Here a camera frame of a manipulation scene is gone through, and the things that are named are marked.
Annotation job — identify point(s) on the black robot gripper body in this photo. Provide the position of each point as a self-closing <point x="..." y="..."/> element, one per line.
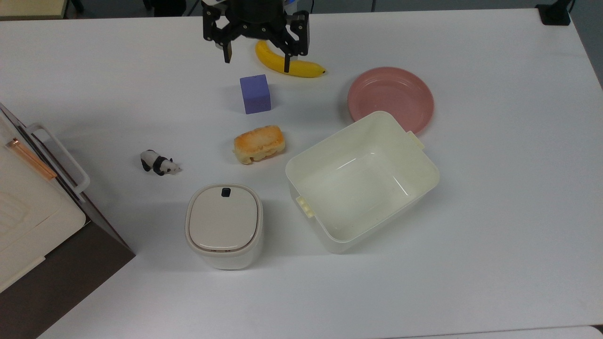
<point x="254" y="14"/>

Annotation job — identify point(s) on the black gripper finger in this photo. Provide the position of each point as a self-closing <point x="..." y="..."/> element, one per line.
<point x="299" y="37"/>
<point x="216" y="28"/>

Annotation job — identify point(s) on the cream trash can with lid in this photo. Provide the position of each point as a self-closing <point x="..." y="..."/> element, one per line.
<point x="224" y="221"/>

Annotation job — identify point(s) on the yellow toy banana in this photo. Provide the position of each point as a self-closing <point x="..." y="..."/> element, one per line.
<point x="306" y="69"/>

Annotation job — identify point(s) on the purple cube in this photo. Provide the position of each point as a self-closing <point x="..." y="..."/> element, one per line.
<point x="255" y="96"/>

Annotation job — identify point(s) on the pink plastic plate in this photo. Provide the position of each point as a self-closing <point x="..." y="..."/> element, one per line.
<point x="391" y="94"/>

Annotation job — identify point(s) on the toy bread loaf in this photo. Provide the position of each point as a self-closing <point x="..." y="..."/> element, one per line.
<point x="259" y="141"/>

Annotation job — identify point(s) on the small panda figurine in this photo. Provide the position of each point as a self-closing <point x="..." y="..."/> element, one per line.
<point x="160" y="165"/>

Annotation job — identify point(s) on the cream open plastic box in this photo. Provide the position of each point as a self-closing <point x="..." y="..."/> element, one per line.
<point x="358" y="188"/>

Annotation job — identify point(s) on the tan wooden desk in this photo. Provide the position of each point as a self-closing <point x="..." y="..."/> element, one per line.
<point x="28" y="8"/>

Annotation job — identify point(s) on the black table clamp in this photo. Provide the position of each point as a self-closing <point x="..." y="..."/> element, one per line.
<point x="553" y="14"/>

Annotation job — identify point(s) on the cream appliance box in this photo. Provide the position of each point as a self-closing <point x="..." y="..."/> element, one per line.
<point x="28" y="212"/>

